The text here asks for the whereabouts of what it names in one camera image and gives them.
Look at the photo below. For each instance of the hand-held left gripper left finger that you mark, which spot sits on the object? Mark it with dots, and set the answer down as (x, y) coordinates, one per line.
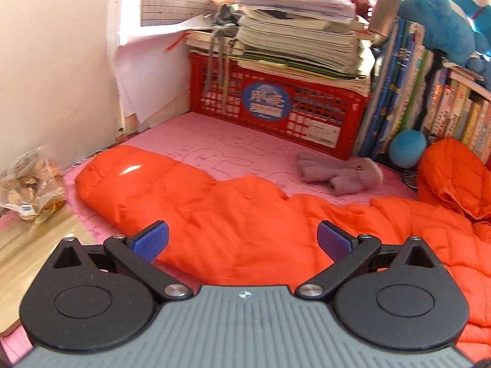
(151, 239)

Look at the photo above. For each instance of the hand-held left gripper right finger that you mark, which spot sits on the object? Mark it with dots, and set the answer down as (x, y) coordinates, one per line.
(332, 239)

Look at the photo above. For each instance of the orange down jacket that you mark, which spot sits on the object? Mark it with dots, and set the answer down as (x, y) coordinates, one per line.
(238, 214)

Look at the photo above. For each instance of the mauve knitted glove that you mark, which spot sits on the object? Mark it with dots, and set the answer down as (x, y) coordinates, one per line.
(353, 178)

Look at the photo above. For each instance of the black model bicycle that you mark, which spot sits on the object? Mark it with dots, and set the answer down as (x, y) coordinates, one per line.
(409, 178)

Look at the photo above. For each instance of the blue plush ball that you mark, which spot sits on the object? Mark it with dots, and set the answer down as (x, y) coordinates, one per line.
(407, 148)

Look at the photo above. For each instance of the pink rabbit-print mat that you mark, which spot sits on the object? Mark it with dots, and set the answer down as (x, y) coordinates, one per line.
(230, 145)

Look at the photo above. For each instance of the clear bag of snacks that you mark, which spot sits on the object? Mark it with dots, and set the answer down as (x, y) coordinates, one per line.
(27, 191)

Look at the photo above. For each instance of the row of tall blue books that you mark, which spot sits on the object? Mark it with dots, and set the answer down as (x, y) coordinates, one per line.
(395, 84)

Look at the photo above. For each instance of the white paper sheets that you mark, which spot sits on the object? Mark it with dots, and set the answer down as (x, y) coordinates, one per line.
(142, 69)

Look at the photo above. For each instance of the red plastic crate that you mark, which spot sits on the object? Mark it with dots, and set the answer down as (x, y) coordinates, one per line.
(230, 84)

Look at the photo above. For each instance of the stack of paper workbooks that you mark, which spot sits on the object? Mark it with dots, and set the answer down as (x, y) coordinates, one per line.
(299, 42)

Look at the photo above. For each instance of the grid-lined board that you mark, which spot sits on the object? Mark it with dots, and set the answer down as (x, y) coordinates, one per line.
(168, 7)

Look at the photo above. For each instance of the grey flat panel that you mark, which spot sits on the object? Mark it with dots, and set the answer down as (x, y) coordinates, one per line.
(387, 4)

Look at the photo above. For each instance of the large blue plush toy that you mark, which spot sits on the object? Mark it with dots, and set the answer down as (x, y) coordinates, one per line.
(433, 19)

